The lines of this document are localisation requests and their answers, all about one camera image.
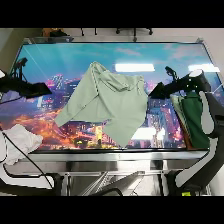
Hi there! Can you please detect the orange garment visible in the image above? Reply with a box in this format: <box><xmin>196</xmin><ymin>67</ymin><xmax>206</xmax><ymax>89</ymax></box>
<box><xmin>181</xmin><ymin>127</ymin><xmax>194</xmax><ymax>150</ymax></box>

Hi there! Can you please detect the black cable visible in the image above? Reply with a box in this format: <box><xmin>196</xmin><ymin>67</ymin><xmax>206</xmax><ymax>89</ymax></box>
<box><xmin>0</xmin><ymin>129</ymin><xmax>56</xmax><ymax>190</ymax></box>

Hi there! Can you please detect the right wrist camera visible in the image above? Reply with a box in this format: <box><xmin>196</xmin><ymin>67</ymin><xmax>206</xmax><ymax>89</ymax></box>
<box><xmin>164</xmin><ymin>65</ymin><xmax>180</xmax><ymax>83</ymax></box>

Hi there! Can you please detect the dark green garment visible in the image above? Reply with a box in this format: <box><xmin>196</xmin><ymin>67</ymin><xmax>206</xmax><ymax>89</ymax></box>
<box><xmin>179</xmin><ymin>91</ymin><xmax>212</xmax><ymax>150</ymax></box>

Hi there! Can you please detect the light green shirt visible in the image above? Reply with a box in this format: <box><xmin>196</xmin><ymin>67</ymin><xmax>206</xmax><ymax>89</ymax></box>
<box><xmin>54</xmin><ymin>60</ymin><xmax>150</xmax><ymax>149</ymax></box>

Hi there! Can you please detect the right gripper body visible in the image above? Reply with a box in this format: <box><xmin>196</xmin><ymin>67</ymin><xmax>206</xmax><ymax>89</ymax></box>
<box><xmin>157</xmin><ymin>81</ymin><xmax>188</xmax><ymax>100</ymax></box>

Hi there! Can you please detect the silver frame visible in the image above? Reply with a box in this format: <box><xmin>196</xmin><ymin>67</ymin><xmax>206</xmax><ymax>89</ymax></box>
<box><xmin>19</xmin><ymin>149</ymin><xmax>215</xmax><ymax>197</ymax></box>

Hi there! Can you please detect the white garment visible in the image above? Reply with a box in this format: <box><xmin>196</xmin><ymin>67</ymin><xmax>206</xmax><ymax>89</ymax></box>
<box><xmin>1</xmin><ymin>123</ymin><xmax>44</xmax><ymax>166</ymax></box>

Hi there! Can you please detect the pale olive garment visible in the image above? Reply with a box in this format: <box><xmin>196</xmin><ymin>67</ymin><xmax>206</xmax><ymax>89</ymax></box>
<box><xmin>169</xmin><ymin>94</ymin><xmax>190</xmax><ymax>135</ymax></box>

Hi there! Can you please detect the black office chair base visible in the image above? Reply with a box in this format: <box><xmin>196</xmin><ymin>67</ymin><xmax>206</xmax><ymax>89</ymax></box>
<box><xmin>115</xmin><ymin>27</ymin><xmax>155</xmax><ymax>38</ymax></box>

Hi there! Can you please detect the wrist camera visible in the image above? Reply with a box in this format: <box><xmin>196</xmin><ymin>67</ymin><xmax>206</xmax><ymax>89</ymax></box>
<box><xmin>10</xmin><ymin>57</ymin><xmax>30</xmax><ymax>82</ymax></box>
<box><xmin>164</xmin><ymin>65</ymin><xmax>180</xmax><ymax>83</ymax></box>

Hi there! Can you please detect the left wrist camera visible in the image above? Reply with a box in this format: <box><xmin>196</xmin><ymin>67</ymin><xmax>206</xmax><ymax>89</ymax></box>
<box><xmin>10</xmin><ymin>57</ymin><xmax>30</xmax><ymax>82</ymax></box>

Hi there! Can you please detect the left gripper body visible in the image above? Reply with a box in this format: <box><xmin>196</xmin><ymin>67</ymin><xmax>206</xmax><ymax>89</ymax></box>
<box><xmin>9</xmin><ymin>80</ymin><xmax>44</xmax><ymax>99</ymax></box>

